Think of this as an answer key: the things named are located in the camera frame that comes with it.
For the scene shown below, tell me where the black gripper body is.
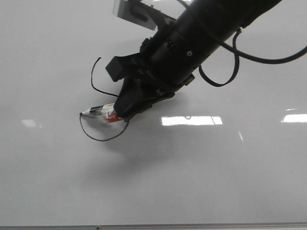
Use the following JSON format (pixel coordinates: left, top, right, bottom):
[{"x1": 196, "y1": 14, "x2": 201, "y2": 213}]
[{"x1": 106, "y1": 18, "x2": 227, "y2": 95}]

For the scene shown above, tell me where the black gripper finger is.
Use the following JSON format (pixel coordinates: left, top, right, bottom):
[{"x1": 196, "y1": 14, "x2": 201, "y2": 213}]
[
  {"x1": 123, "y1": 92, "x2": 175, "y2": 120},
  {"x1": 114, "y1": 79, "x2": 143, "y2": 118}
]

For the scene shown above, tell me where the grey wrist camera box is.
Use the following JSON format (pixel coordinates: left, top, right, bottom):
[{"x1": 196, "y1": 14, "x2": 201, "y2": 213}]
[{"x1": 112, "y1": 0, "x2": 176, "y2": 31}]

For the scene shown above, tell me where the red magnet taped to marker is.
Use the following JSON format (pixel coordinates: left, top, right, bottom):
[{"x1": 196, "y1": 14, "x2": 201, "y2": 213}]
[{"x1": 105, "y1": 113, "x2": 122, "y2": 123}]

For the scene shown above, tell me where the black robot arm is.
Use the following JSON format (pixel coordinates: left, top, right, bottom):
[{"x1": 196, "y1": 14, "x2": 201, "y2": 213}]
[{"x1": 106, "y1": 0, "x2": 275, "y2": 121}]

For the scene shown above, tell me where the black and white whiteboard marker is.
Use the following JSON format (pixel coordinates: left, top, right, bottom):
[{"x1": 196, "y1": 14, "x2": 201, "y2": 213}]
[{"x1": 80, "y1": 103, "x2": 115, "y2": 117}]

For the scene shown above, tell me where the black cable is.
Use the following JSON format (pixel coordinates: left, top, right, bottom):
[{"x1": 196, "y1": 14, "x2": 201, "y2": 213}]
[{"x1": 198, "y1": 27, "x2": 307, "y2": 87}]

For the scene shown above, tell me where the white whiteboard with metal frame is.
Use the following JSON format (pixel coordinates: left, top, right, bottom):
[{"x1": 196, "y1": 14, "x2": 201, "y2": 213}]
[{"x1": 0, "y1": 0, "x2": 307, "y2": 226}]

